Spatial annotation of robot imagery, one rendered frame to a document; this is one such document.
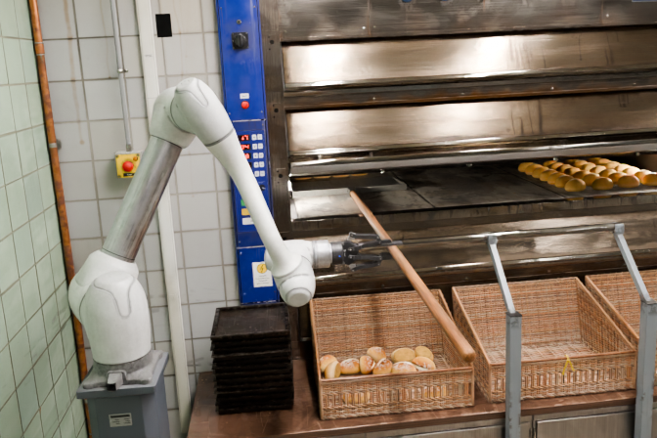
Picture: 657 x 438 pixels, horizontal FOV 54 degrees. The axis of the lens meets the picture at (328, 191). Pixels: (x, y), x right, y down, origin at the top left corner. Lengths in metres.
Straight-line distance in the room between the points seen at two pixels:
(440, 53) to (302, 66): 0.55
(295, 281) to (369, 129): 0.91
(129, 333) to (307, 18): 1.37
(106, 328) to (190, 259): 0.92
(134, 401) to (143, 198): 0.57
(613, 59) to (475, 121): 0.61
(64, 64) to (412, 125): 1.35
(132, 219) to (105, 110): 0.73
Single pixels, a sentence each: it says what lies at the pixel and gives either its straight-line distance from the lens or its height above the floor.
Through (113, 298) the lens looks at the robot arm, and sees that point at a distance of 1.78.
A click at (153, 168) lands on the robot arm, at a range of 1.97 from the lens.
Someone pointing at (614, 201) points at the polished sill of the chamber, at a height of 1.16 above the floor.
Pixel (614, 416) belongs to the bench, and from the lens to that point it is 2.65.
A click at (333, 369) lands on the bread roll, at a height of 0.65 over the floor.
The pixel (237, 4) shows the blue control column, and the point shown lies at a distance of 2.51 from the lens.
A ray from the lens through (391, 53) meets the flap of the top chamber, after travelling 2.60.
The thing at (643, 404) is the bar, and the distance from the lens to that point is 2.61.
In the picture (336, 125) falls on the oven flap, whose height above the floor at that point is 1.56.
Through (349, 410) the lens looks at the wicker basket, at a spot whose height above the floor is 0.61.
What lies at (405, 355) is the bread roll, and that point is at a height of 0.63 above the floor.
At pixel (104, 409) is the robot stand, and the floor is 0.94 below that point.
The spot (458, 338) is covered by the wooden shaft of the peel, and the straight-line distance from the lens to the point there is 1.45.
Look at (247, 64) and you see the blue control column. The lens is 2.50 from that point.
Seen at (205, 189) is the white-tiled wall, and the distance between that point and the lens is 2.59.
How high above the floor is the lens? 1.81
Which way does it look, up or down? 12 degrees down
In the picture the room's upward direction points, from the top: 3 degrees counter-clockwise
